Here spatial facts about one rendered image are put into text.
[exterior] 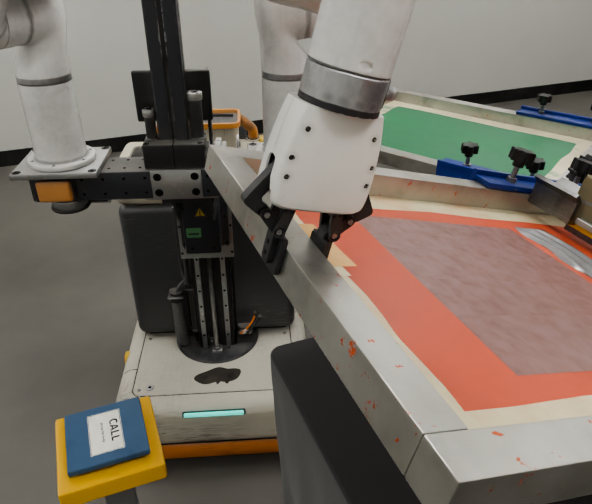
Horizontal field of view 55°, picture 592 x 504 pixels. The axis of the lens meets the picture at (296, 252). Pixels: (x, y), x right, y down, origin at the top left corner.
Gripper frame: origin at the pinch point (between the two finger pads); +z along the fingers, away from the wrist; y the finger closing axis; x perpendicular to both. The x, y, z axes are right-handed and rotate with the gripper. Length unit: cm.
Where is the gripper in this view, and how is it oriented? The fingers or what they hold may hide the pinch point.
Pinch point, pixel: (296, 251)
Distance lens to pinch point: 56.9
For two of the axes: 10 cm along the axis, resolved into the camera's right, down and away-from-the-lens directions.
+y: -9.0, -0.5, -4.4
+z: -2.5, 8.7, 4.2
